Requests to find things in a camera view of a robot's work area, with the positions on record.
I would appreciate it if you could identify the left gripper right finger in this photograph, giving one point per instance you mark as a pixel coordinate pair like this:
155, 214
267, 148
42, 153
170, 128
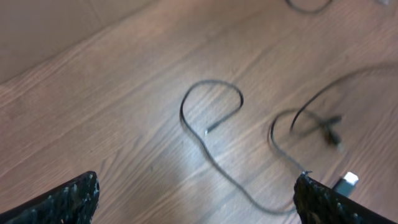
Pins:
317, 203

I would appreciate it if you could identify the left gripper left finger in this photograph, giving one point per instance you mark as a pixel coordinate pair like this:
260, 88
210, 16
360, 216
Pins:
75, 201

